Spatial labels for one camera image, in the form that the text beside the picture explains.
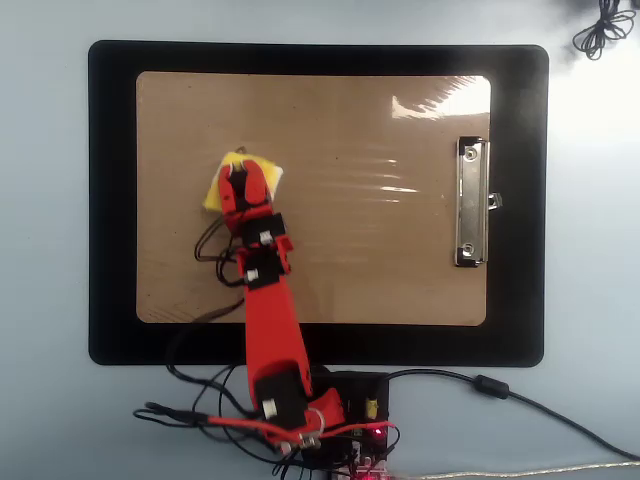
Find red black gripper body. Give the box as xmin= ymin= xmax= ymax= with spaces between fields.
xmin=225 ymin=203 xmax=295 ymax=252

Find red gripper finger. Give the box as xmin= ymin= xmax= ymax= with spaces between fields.
xmin=215 ymin=164 xmax=247 ymax=225
xmin=237 ymin=158 xmax=276 ymax=211

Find yellow white sponge with knob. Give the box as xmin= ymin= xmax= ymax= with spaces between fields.
xmin=201 ymin=149 xmax=286 ymax=214

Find black robot base with electronics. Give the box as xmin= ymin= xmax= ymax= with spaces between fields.
xmin=309 ymin=370 xmax=392 ymax=480

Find brown clipboard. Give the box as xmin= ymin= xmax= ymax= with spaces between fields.
xmin=135 ymin=70 xmax=492 ymax=327

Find black mat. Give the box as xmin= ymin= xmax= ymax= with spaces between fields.
xmin=88 ymin=39 xmax=550 ymax=367

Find metal clipboard clip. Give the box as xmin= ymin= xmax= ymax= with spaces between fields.
xmin=452 ymin=134 xmax=505 ymax=269

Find red wire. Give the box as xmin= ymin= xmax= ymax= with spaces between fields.
xmin=203 ymin=413 xmax=402 ymax=442

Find thin black servo wires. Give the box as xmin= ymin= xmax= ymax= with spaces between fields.
xmin=132 ymin=214 xmax=402 ymax=477

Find black power cable with ferrite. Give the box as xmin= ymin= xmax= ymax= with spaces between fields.
xmin=383 ymin=368 xmax=640 ymax=461

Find bundled thin black cord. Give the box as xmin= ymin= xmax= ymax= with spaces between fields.
xmin=571 ymin=0 xmax=638 ymax=62

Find silver USB cable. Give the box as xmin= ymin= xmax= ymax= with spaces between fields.
xmin=389 ymin=460 xmax=640 ymax=480

